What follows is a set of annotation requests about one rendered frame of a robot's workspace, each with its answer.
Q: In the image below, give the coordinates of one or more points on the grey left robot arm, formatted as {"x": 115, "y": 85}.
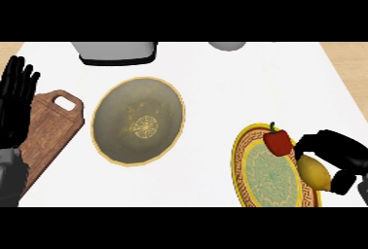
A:
{"x": 10, "y": 175}

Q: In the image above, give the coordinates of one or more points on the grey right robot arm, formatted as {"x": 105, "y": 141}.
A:
{"x": 362, "y": 191}

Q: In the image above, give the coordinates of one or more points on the red bell pepper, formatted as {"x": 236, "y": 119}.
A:
{"x": 278, "y": 141}

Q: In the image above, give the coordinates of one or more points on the olive gold-rimmed bowl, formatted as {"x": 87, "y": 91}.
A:
{"x": 137, "y": 121}

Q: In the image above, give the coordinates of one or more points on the yellow lemon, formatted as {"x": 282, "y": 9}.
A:
{"x": 313, "y": 172}

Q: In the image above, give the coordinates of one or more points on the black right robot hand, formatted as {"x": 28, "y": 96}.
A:
{"x": 341, "y": 149}

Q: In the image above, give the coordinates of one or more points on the small grey round object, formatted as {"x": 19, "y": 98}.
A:
{"x": 226, "y": 45}

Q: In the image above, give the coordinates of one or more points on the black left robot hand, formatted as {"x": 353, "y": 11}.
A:
{"x": 15, "y": 97}

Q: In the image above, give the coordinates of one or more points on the brown wooden cutting board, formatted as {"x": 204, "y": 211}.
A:
{"x": 50, "y": 129}

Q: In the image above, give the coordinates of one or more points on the yellow patterned plate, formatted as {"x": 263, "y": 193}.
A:
{"x": 270, "y": 171}

